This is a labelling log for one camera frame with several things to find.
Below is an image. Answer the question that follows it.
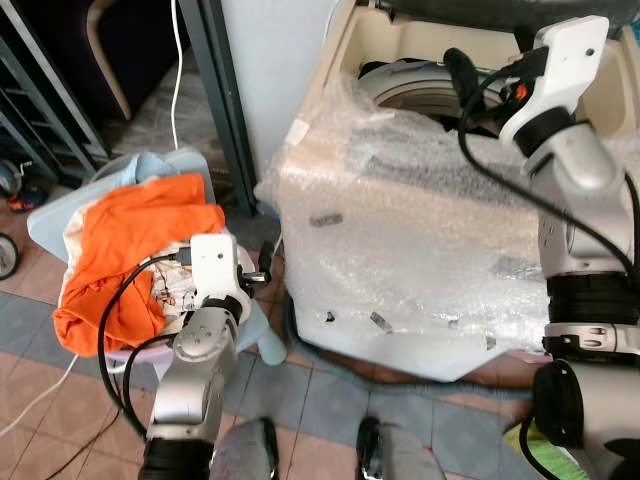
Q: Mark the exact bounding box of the grey robot left leg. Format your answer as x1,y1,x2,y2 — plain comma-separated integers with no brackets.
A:
212,417,281,480

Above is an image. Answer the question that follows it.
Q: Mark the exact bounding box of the dark metal shelf rack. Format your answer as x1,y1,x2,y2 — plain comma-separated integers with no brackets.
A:
0,0,111,186

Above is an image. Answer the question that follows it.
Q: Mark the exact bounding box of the green plastic item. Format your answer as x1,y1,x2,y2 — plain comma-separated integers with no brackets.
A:
503,420,563,480

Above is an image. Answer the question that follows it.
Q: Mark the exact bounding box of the washing machine drum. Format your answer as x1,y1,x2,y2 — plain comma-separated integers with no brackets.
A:
355,60,521,136

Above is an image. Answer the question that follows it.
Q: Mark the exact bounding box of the bubble-wrapped white washing machine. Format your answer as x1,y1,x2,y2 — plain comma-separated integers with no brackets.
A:
255,0,640,383

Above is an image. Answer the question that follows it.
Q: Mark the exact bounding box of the dark grey metal post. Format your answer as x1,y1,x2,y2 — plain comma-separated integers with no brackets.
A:
178,0,263,219

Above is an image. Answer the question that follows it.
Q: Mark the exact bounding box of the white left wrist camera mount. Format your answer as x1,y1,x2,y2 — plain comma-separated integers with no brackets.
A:
189,234,242,303

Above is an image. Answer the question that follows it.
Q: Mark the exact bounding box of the orange garment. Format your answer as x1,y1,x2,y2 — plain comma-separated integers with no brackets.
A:
52,172,227,357

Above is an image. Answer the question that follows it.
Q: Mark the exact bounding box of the thin white hanging cable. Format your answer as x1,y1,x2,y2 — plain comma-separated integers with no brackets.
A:
170,0,187,151

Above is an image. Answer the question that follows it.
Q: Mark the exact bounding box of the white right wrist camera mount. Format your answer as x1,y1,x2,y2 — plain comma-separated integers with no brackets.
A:
498,15,611,143

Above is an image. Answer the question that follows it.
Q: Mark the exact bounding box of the dark purple beige-framed chair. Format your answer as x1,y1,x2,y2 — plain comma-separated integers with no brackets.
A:
20,0,181,126

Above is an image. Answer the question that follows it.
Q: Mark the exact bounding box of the cream cloth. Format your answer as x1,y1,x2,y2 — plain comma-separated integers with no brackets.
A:
62,195,101,293

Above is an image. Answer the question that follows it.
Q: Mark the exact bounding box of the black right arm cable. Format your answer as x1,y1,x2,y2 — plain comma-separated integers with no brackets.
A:
457,50,640,281

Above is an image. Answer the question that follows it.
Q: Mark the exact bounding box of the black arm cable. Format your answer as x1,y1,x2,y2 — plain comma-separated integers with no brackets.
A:
97,252,196,441
457,50,640,281

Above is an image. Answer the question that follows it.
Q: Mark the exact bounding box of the grey wheel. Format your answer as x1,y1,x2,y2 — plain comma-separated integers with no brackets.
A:
0,160,23,198
0,233,21,281

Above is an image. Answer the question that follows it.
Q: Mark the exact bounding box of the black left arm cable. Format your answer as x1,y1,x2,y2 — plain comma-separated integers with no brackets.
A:
97,252,196,441

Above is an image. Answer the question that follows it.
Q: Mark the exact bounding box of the white floor cable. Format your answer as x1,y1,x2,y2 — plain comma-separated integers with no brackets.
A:
0,352,81,438

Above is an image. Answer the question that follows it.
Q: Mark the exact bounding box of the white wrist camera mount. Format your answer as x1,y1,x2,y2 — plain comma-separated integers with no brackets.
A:
189,234,242,303
498,15,611,143

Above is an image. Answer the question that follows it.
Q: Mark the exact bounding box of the light blue plastic chair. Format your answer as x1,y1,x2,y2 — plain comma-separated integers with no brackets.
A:
27,150,288,368

